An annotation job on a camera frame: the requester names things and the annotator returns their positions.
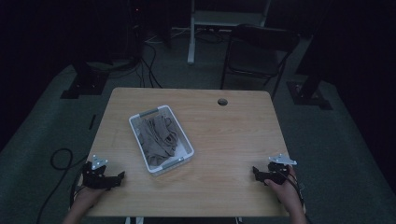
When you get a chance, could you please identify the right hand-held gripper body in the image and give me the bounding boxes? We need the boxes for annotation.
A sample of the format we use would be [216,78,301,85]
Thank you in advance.
[260,153,298,187]

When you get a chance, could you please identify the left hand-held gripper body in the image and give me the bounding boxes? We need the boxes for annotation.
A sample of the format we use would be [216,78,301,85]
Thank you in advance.
[81,154,119,190]

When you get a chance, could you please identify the grey-brown cloth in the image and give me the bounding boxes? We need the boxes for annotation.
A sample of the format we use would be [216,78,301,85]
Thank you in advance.
[136,114,182,167]

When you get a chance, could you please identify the white plastic basket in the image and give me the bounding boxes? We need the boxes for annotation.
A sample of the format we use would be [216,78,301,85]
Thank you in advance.
[128,105,195,177]

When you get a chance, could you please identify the person's right hand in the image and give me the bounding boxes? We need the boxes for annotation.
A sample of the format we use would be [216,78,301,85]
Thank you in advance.
[263,165,302,214]

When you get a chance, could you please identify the person's left hand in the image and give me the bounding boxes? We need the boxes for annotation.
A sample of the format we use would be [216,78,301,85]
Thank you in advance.
[73,186,106,210]

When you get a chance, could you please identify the black stand base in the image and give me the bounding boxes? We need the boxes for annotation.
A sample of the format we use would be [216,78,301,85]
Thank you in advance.
[60,61,110,100]
[286,79,333,111]

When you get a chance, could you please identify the black folding chair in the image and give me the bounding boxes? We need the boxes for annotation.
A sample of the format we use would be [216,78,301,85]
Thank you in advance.
[219,23,301,101]

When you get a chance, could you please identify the black cable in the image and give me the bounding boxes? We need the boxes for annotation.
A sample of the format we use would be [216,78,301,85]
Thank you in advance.
[35,147,90,224]
[277,170,306,206]

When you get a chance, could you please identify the black floor cables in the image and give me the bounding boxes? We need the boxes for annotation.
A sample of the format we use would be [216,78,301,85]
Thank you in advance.
[108,25,225,90]

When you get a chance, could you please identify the white metal desk frame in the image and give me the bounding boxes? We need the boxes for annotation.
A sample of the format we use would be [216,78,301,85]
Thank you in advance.
[187,0,272,65]

